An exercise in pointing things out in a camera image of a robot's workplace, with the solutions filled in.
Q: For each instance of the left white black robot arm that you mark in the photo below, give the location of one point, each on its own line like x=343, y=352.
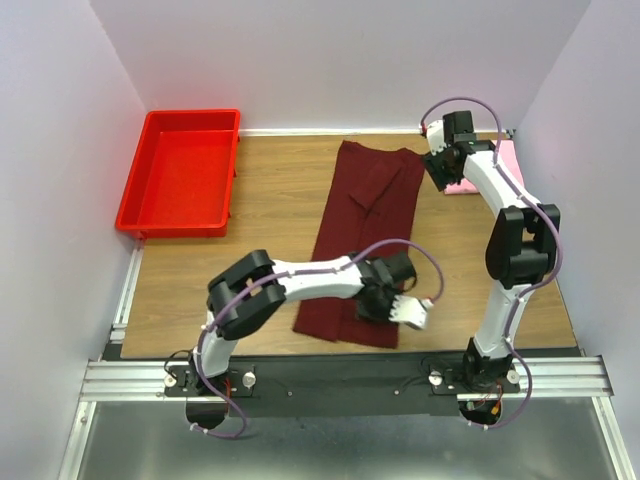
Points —
x=246, y=295

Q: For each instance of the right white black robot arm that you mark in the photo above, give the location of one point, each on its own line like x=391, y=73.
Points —
x=522, y=252

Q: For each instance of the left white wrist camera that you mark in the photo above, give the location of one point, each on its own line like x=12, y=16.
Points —
x=410, y=311

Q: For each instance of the maroon t shirt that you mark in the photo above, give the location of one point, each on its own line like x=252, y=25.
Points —
x=372, y=197

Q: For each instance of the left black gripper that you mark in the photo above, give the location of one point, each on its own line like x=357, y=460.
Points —
x=383, y=315

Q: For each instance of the aluminium frame rail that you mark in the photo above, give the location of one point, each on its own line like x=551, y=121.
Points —
x=576, y=377

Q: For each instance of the red plastic bin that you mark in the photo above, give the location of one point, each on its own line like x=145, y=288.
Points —
x=181, y=177

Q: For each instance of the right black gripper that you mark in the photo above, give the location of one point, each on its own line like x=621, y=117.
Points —
x=439, y=179

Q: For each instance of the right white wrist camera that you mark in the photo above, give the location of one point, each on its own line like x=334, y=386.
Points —
x=435, y=137

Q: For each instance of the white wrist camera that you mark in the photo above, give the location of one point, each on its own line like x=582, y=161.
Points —
x=410, y=311
x=435, y=137

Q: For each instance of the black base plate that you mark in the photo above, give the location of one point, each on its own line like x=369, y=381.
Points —
x=433, y=383

